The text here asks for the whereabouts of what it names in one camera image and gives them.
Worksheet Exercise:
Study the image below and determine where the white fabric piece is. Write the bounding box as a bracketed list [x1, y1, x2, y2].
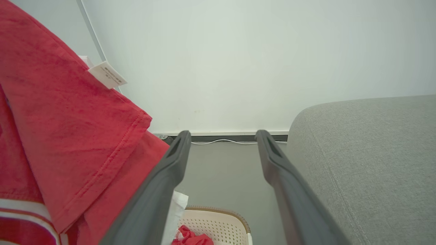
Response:
[161, 191, 189, 245]

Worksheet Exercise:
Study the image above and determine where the grey fabric sofa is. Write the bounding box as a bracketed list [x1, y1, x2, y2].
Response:
[285, 95, 436, 245]

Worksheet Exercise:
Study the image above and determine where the cream perforated laundry basket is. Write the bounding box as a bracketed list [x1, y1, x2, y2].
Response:
[177, 205, 253, 245]

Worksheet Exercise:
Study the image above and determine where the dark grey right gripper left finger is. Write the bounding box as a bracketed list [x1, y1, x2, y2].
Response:
[99, 130, 192, 245]

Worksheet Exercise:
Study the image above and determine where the red garment with white stripes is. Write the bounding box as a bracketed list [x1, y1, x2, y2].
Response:
[0, 0, 171, 245]

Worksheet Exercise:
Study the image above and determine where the crumpled red clothing item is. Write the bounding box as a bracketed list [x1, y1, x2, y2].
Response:
[171, 225, 214, 245]

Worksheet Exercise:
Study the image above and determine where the thin white cable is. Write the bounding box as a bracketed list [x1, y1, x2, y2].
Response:
[191, 138, 287, 145]

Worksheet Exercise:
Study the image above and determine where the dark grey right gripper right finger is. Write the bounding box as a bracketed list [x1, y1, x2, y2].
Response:
[255, 130, 351, 245]

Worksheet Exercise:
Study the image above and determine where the dark baseboard strip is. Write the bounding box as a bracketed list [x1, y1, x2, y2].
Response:
[169, 135, 289, 143]

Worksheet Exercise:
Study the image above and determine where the grey partition frame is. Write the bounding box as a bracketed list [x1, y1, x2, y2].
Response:
[76, 0, 123, 94]

